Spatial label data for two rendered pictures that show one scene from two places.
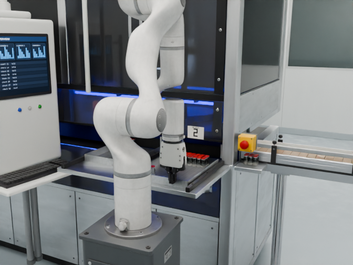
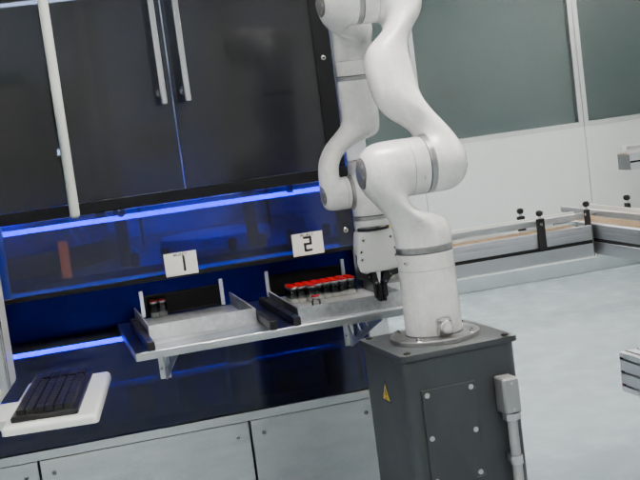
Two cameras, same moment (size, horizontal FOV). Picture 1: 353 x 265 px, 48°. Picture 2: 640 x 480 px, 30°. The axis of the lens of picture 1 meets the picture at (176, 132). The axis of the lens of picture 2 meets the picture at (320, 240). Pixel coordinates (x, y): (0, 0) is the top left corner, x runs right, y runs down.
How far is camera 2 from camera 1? 1.98 m
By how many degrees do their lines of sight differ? 40
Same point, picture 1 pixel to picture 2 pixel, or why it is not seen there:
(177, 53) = not seen: hidden behind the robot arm
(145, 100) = (447, 131)
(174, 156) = (387, 250)
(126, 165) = (438, 232)
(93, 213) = not seen: outside the picture
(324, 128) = not seen: hidden behind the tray
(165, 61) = (362, 97)
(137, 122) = (450, 163)
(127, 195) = (445, 277)
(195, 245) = (340, 461)
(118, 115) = (419, 160)
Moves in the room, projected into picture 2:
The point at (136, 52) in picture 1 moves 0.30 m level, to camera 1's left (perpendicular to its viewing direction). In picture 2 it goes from (401, 72) to (290, 85)
